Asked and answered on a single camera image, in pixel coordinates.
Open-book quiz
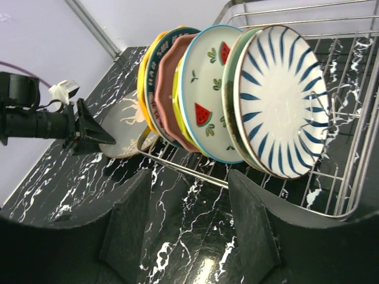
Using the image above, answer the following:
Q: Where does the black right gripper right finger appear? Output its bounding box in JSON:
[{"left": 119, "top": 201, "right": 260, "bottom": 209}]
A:
[{"left": 228, "top": 170, "right": 378, "bottom": 283}]

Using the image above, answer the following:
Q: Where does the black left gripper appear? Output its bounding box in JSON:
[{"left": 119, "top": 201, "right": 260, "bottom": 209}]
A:
[{"left": 1, "top": 72, "right": 116, "bottom": 156}]

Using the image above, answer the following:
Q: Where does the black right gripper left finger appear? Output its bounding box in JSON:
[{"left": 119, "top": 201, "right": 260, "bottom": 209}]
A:
[{"left": 1, "top": 169, "right": 151, "bottom": 283}]

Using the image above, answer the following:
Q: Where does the grey reindeer snowflake plate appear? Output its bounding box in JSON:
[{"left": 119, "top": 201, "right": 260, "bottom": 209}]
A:
[{"left": 99, "top": 91, "right": 147, "bottom": 159}]

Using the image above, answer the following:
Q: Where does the yellow polka dot plate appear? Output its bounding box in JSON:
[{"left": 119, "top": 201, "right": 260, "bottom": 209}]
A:
[{"left": 137, "top": 31, "right": 169, "bottom": 133}]

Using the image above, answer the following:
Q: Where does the lime green polka dot plate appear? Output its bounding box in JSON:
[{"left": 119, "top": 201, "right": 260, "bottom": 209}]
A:
[{"left": 172, "top": 59, "right": 207, "bottom": 157}]

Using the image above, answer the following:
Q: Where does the pink polka dot plate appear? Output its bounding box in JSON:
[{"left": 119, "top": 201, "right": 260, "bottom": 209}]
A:
[{"left": 155, "top": 31, "right": 199, "bottom": 153}]

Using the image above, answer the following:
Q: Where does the white plate green lettered rim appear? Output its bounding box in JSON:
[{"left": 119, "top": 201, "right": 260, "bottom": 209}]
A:
[{"left": 144, "top": 25, "right": 199, "bottom": 148}]

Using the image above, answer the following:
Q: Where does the white watermelon pattern plate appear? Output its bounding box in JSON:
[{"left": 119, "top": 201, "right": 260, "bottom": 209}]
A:
[{"left": 178, "top": 25, "right": 242, "bottom": 164}]

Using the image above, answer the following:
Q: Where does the mint green floral plate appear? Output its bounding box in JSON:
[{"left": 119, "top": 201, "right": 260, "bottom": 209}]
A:
[{"left": 221, "top": 27, "right": 265, "bottom": 172}]

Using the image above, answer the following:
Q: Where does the white blue striped plate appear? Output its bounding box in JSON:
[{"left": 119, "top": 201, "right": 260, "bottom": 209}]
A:
[{"left": 233, "top": 25, "right": 329, "bottom": 179}]

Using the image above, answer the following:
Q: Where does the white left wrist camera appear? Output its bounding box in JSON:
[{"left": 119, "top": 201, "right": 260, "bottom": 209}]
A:
[{"left": 49, "top": 80, "right": 80, "bottom": 104}]

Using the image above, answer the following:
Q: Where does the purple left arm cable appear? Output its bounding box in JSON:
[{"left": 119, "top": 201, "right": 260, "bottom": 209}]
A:
[{"left": 0, "top": 60, "right": 51, "bottom": 88}]

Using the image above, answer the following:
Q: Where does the left aluminium frame post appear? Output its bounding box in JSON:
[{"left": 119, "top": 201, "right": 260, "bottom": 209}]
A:
[{"left": 65, "top": 0, "right": 122, "bottom": 59}]

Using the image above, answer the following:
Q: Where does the metal wire dish rack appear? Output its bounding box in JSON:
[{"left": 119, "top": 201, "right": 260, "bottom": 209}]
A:
[{"left": 136, "top": 0, "right": 379, "bottom": 222}]

